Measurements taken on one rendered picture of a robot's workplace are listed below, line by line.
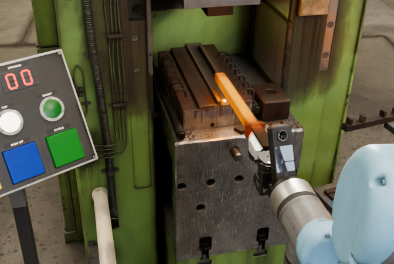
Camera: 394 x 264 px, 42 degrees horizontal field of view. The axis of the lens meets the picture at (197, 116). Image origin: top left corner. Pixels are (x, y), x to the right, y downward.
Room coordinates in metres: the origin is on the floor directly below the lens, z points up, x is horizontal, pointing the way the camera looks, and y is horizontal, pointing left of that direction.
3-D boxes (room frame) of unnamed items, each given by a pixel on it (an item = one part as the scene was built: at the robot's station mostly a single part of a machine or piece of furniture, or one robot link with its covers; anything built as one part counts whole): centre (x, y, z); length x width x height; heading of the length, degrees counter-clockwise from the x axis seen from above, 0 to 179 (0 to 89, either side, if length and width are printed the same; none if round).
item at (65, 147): (0.99, 0.31, 1.01); 0.07 x 0.05 x 0.07; 129
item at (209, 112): (1.44, -0.01, 0.96); 0.42 x 0.20 x 0.09; 14
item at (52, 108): (1.02, 0.34, 1.09); 0.05 x 0.03 x 0.04; 104
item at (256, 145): (0.97, -0.13, 1.02); 0.09 x 0.03 x 0.06; 17
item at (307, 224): (0.70, -0.22, 1.02); 0.12 x 0.09 x 0.10; 14
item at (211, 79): (1.45, -0.03, 0.99); 0.42 x 0.05 x 0.01; 14
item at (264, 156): (0.87, -0.18, 1.02); 0.12 x 0.08 x 0.09; 14
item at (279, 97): (1.34, -0.22, 0.95); 0.12 x 0.08 x 0.06; 14
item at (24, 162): (0.92, 0.39, 1.01); 0.07 x 0.05 x 0.07; 129
